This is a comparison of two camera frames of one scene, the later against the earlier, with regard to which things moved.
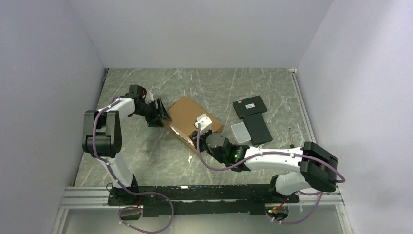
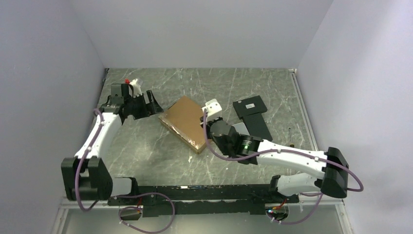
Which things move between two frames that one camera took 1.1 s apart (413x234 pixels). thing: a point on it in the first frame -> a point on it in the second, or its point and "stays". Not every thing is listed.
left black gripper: x=153 y=121 -> x=146 y=111
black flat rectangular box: x=256 y=128 stays
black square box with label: x=250 y=106 stays
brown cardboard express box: x=184 y=114 stays
